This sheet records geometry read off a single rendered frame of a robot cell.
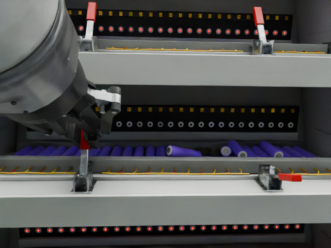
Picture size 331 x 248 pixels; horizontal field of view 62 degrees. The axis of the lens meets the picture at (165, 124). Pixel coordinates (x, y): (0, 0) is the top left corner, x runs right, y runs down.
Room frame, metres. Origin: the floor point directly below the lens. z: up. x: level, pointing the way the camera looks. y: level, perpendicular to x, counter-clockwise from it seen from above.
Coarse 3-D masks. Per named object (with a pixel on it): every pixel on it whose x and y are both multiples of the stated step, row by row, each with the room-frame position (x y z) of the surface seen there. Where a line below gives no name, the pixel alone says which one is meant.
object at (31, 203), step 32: (0, 192) 0.38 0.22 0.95; (32, 192) 0.38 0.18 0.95; (64, 192) 0.38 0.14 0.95; (96, 192) 0.38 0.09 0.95; (128, 192) 0.39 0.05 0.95; (160, 192) 0.39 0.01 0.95; (192, 192) 0.39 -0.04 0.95; (224, 192) 0.39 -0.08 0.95; (256, 192) 0.39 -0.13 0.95; (288, 192) 0.39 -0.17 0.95; (320, 192) 0.40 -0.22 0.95; (0, 224) 0.38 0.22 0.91; (32, 224) 0.38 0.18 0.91; (64, 224) 0.39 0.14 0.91; (96, 224) 0.39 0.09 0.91; (128, 224) 0.39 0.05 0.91; (160, 224) 0.39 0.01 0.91; (192, 224) 0.40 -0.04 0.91
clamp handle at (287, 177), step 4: (272, 168) 0.40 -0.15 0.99; (268, 172) 0.40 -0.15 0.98; (272, 172) 0.40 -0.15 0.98; (272, 176) 0.39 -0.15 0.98; (276, 176) 0.37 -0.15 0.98; (280, 176) 0.36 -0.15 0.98; (284, 176) 0.35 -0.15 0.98; (288, 176) 0.34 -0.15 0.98; (292, 176) 0.33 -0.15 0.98; (296, 176) 0.33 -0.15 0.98; (300, 176) 0.33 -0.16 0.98; (284, 180) 0.35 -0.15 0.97; (288, 180) 0.34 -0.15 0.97; (292, 180) 0.33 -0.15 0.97; (296, 180) 0.33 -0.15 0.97; (300, 180) 0.33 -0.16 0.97
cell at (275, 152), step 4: (264, 140) 0.52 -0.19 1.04; (260, 144) 0.52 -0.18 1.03; (264, 144) 0.50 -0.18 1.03; (268, 144) 0.50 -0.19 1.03; (260, 148) 0.52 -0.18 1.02; (264, 148) 0.50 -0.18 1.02; (268, 148) 0.48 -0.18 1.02; (272, 148) 0.48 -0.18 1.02; (276, 148) 0.47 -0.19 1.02; (268, 152) 0.48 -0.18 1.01; (272, 152) 0.47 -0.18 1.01; (276, 152) 0.46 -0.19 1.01; (280, 152) 0.46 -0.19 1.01; (272, 156) 0.47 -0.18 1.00; (276, 156) 0.46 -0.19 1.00; (280, 156) 0.46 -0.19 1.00
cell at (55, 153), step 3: (60, 147) 0.51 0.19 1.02; (63, 147) 0.51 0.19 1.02; (57, 150) 0.49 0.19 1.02; (60, 150) 0.49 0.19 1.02; (63, 150) 0.50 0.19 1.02; (66, 150) 0.51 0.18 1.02; (54, 153) 0.47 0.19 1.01; (57, 153) 0.48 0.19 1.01; (60, 153) 0.49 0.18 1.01; (63, 153) 0.50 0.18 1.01
